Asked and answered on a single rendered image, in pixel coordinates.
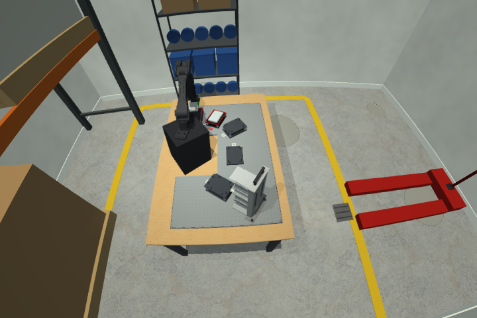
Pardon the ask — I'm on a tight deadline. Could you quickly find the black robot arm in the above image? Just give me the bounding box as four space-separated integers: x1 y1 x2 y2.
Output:
174 60 196 140

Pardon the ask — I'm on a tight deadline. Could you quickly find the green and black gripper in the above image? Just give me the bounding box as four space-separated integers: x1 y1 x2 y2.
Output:
187 92 200 106

